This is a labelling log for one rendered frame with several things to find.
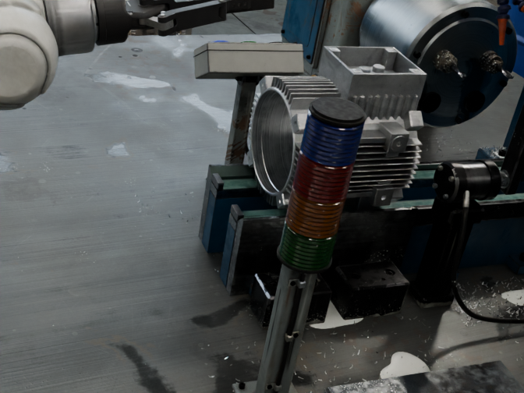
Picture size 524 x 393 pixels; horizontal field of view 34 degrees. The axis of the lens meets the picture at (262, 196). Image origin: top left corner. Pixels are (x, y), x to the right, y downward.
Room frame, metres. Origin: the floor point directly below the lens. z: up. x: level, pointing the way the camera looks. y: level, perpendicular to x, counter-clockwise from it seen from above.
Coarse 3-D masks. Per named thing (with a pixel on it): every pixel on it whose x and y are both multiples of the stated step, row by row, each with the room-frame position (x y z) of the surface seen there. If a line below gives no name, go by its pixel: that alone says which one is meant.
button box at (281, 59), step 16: (208, 48) 1.27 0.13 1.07; (224, 48) 1.29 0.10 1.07; (240, 48) 1.30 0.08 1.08; (256, 48) 1.31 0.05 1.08; (272, 48) 1.32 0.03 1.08; (288, 48) 1.34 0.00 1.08; (208, 64) 1.26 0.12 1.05; (224, 64) 1.27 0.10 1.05; (240, 64) 1.29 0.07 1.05; (256, 64) 1.30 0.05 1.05; (272, 64) 1.31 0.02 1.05; (288, 64) 1.32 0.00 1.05
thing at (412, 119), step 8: (264, 80) 1.16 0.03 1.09; (264, 88) 1.16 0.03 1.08; (408, 112) 1.13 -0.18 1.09; (416, 112) 1.14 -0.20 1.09; (296, 120) 1.05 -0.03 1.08; (304, 120) 1.05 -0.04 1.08; (408, 120) 1.13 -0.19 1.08; (416, 120) 1.13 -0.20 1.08; (296, 128) 1.05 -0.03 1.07; (408, 128) 1.13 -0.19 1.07; (416, 128) 1.13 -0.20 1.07; (248, 152) 1.17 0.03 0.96; (248, 160) 1.17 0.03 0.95; (400, 192) 1.13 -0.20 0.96; (280, 200) 1.06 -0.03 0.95; (288, 200) 1.05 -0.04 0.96; (392, 200) 1.13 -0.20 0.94; (280, 208) 1.05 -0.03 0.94
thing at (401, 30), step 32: (384, 0) 1.59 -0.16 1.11; (416, 0) 1.54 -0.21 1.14; (448, 0) 1.51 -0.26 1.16; (480, 0) 1.53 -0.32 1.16; (384, 32) 1.53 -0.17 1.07; (416, 32) 1.47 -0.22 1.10; (448, 32) 1.48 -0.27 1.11; (480, 32) 1.51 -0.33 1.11; (512, 32) 1.54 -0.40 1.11; (416, 64) 1.46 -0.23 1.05; (448, 64) 1.44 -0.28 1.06; (480, 64) 1.51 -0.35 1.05; (512, 64) 1.55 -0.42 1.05; (448, 96) 1.49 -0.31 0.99; (480, 96) 1.52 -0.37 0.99
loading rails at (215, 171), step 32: (224, 192) 1.11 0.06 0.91; (256, 192) 1.14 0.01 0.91; (416, 192) 1.27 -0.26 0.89; (224, 224) 1.12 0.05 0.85; (256, 224) 1.02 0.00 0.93; (352, 224) 1.09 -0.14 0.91; (384, 224) 1.12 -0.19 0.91; (416, 224) 1.15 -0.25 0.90; (480, 224) 1.21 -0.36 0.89; (512, 224) 1.24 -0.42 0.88; (224, 256) 1.05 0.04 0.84; (256, 256) 1.02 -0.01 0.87; (352, 256) 1.10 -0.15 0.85; (384, 256) 1.12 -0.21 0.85; (416, 256) 1.16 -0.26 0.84; (480, 256) 1.22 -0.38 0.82; (512, 256) 1.24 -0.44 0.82
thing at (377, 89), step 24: (336, 48) 1.19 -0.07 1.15; (360, 48) 1.21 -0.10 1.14; (384, 48) 1.23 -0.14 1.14; (336, 72) 1.14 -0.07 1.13; (360, 72) 1.11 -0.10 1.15; (384, 72) 1.18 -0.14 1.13; (408, 72) 1.19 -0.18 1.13; (360, 96) 1.11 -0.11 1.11; (384, 96) 1.12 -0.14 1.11; (408, 96) 1.14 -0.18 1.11
